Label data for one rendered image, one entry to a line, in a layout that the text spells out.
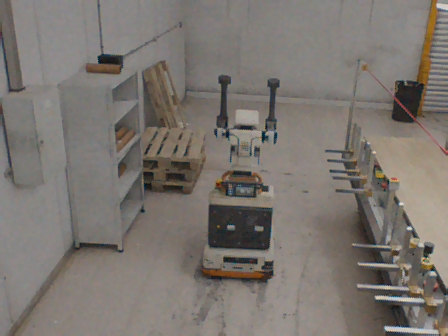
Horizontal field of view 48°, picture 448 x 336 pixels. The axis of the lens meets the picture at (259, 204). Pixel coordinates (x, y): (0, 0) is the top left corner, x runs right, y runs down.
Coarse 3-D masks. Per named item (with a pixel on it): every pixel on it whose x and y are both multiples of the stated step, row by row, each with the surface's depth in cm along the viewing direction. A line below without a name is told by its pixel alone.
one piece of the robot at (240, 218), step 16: (224, 176) 403; (256, 176) 403; (224, 192) 409; (272, 192) 415; (224, 208) 414; (240, 208) 414; (256, 208) 414; (272, 208) 417; (208, 224) 422; (224, 224) 420; (240, 224) 420; (256, 224) 419; (208, 240) 428; (224, 240) 427; (240, 240) 426; (256, 240) 426
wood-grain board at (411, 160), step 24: (384, 144) 522; (408, 144) 526; (432, 144) 531; (384, 168) 456; (408, 168) 459; (432, 168) 463; (408, 192) 407; (432, 192) 410; (408, 216) 366; (432, 216) 368; (432, 240) 334
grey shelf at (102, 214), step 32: (64, 96) 408; (96, 96) 408; (128, 96) 496; (64, 128) 420; (96, 128) 419; (128, 128) 510; (96, 160) 431; (128, 160) 525; (96, 192) 444; (128, 192) 541; (96, 224) 458; (128, 224) 492
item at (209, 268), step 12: (204, 252) 426; (216, 252) 426; (228, 252) 426; (240, 252) 427; (252, 252) 428; (264, 252) 429; (204, 264) 429; (216, 264) 428; (228, 264) 428; (240, 264) 427; (264, 264) 430; (228, 276) 433; (240, 276) 432; (252, 276) 431; (264, 276) 431
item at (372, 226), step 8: (352, 184) 479; (360, 200) 437; (360, 208) 433; (368, 208) 422; (368, 216) 408; (368, 224) 398; (376, 224) 396; (368, 232) 394; (376, 232) 383; (376, 240) 372; (376, 256) 364; (384, 256) 351; (384, 272) 339; (392, 272) 332; (392, 280) 323; (400, 312) 296; (400, 320) 295; (408, 320) 286; (416, 320) 287
